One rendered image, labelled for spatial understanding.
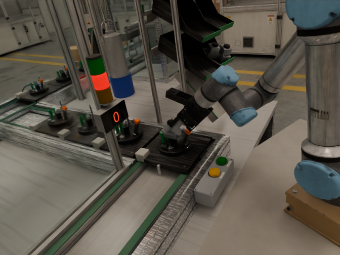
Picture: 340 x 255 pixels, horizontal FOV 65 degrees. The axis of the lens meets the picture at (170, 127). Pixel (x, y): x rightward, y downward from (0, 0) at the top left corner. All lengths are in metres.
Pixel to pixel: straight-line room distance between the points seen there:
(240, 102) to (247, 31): 4.41
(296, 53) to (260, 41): 4.37
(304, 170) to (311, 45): 0.30
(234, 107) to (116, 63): 1.21
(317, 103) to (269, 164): 0.57
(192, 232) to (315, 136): 0.49
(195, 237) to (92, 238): 0.33
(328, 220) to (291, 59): 0.47
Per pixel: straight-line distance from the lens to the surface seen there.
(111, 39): 1.88
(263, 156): 1.25
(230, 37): 5.38
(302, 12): 0.63
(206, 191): 0.93
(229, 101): 0.85
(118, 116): 0.96
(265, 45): 5.19
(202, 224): 0.97
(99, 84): 0.90
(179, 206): 0.90
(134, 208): 0.99
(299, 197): 0.96
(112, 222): 0.97
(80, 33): 0.89
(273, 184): 1.11
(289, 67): 0.86
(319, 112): 0.69
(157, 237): 0.83
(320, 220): 0.95
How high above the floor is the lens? 1.61
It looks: 30 degrees down
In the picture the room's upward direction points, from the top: 9 degrees counter-clockwise
